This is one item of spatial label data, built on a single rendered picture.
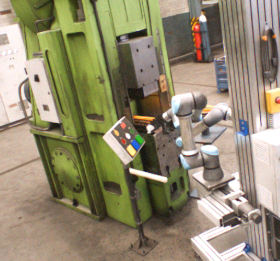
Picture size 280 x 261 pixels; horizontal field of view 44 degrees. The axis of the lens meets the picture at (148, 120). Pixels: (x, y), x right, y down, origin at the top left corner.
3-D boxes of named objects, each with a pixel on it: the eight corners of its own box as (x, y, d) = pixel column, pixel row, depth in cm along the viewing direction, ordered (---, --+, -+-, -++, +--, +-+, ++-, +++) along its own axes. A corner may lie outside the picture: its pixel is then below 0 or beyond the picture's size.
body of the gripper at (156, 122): (151, 119, 285) (162, 111, 280) (158, 127, 286) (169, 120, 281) (149, 122, 278) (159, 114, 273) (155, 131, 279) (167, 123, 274)
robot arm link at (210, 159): (222, 165, 242) (220, 148, 238) (203, 170, 241) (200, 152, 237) (216, 158, 253) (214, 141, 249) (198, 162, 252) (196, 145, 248)
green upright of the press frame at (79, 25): (153, 215, 361) (103, -22, 286) (136, 229, 343) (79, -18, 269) (124, 204, 390) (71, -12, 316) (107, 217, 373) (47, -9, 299)
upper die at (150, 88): (158, 90, 327) (156, 80, 324) (144, 97, 314) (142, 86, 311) (127, 88, 356) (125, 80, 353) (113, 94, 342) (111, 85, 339)
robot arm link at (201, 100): (208, 85, 227) (198, 111, 274) (192, 89, 226) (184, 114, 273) (214, 102, 224) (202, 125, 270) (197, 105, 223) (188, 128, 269)
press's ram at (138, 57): (165, 76, 333) (158, 34, 320) (138, 88, 308) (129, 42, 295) (134, 76, 362) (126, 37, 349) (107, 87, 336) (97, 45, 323)
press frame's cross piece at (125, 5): (147, 28, 329) (137, -25, 314) (116, 37, 302) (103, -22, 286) (115, 32, 358) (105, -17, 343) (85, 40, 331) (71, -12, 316)
